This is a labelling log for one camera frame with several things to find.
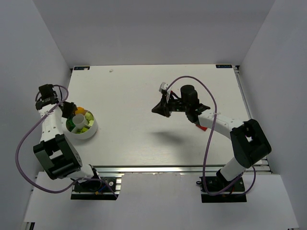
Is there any orange long lego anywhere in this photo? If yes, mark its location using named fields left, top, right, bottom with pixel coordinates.
left=75, top=107, right=87, bottom=115

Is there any dark green square lego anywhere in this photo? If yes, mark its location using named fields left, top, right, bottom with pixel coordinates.
left=66, top=118, right=75, bottom=132

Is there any dark green long lego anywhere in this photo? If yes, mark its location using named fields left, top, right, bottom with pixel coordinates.
left=76, top=127, right=89, bottom=134

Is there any red sloped lego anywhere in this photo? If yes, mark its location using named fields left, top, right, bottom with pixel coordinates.
left=196, top=125, right=208, bottom=131

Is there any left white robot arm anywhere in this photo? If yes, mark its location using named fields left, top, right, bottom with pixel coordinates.
left=33, top=84, right=98, bottom=181

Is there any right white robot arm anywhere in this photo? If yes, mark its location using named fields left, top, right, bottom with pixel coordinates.
left=152, top=82, right=272, bottom=182

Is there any white round divided container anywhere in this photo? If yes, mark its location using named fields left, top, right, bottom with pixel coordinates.
left=67, top=110, right=98, bottom=140

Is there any left blue table label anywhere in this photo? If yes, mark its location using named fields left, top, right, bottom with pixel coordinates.
left=73, top=66, right=90, bottom=71

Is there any blue table label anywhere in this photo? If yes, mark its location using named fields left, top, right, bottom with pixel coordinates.
left=215, top=64, right=233, bottom=69
left=73, top=66, right=90, bottom=71

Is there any right blue table label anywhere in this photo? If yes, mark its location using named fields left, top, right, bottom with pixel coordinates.
left=215, top=64, right=233, bottom=69

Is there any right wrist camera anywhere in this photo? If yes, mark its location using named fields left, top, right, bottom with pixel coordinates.
left=159, top=82, right=172, bottom=96

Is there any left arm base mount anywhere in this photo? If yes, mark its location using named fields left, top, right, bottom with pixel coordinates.
left=71, top=176, right=121, bottom=200

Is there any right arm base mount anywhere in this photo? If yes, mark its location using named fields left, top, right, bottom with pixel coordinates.
left=196, top=176, right=247, bottom=203

